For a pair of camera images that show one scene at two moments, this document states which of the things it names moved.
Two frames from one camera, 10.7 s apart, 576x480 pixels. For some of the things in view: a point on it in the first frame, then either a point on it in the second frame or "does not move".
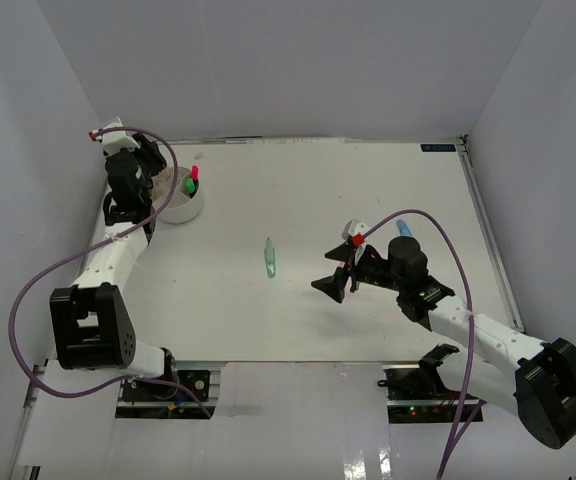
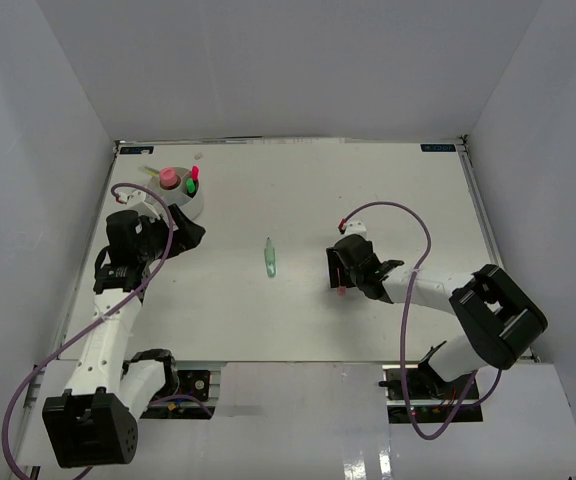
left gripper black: x=150 y=152 → x=188 y=235
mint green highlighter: x=270 y=259 does not move
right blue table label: x=438 y=148 does not move
